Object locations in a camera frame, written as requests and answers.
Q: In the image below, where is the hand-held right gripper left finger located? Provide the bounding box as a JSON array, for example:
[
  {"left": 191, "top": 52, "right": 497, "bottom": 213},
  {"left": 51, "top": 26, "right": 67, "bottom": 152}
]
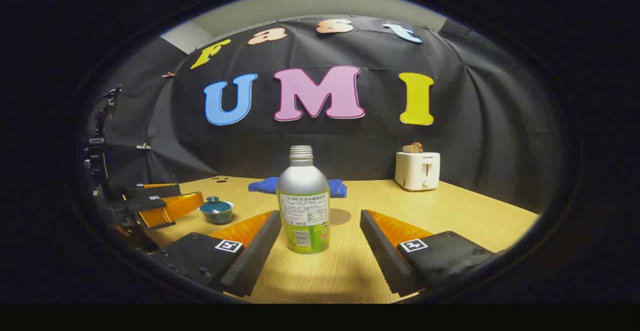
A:
[{"left": 152, "top": 210, "right": 282, "bottom": 298}]

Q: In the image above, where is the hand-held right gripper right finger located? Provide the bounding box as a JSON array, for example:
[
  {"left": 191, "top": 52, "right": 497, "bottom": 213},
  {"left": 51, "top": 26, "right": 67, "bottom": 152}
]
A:
[{"left": 360, "top": 209, "right": 496, "bottom": 297}]

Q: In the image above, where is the teal teacup lid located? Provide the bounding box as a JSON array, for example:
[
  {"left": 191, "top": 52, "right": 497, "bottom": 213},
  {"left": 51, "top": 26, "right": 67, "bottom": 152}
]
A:
[{"left": 202, "top": 196, "right": 230, "bottom": 212}]

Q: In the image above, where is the teal teacup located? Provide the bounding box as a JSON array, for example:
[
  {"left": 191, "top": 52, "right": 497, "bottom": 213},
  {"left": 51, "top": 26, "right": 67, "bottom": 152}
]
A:
[{"left": 198, "top": 200, "right": 235, "bottom": 225}]

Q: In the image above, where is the round cork coaster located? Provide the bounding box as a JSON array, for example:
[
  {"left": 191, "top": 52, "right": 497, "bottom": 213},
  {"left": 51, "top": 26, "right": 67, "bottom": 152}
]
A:
[{"left": 327, "top": 208, "right": 352, "bottom": 226}]

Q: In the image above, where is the silver green water bottle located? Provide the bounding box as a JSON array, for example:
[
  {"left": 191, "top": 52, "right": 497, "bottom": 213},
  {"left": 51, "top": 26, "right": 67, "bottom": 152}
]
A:
[{"left": 276, "top": 145, "right": 331, "bottom": 255}]

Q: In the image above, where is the blue towel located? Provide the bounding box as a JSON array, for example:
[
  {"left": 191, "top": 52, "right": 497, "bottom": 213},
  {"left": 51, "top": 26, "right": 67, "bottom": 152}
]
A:
[{"left": 248, "top": 176, "right": 348, "bottom": 198}]

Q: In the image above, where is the white toaster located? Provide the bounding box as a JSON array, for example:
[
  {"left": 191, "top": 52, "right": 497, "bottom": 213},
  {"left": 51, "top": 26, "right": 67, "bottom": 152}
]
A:
[{"left": 394, "top": 151, "right": 441, "bottom": 192}]

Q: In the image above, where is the black backdrop cloth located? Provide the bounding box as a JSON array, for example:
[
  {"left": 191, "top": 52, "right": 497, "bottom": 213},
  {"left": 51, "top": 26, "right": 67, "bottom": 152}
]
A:
[{"left": 95, "top": 15, "right": 556, "bottom": 212}]

